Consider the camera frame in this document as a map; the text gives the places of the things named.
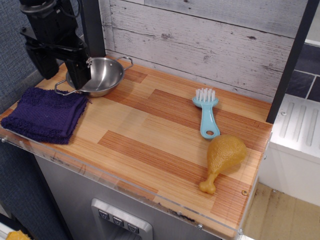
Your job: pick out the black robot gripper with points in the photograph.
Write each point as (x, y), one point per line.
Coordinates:
(52, 36)

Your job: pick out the purple napkin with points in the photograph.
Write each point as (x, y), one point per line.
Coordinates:
(46, 116)

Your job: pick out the clear acrylic front guard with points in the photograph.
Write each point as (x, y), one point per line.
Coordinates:
(74, 183)

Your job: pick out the light blue scrub brush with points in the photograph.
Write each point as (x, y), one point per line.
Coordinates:
(205, 98)

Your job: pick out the grey dispenser button panel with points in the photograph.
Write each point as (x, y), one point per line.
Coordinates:
(116, 224)

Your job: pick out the yellow object bottom left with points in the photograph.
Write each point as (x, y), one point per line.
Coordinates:
(17, 235)

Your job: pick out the yellow plastic chicken drumstick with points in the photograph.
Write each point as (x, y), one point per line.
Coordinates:
(224, 151)

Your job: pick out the white ribbed drainboard unit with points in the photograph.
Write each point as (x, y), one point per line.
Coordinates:
(291, 161)

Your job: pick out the stainless steel bowl with handles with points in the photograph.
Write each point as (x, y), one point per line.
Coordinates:
(106, 74)

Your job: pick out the black left vertical post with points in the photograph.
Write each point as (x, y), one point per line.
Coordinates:
(92, 27)

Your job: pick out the black vertical post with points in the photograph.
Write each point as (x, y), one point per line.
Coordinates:
(299, 41)
(92, 27)

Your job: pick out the black right vertical post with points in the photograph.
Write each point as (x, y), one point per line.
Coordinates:
(299, 41)

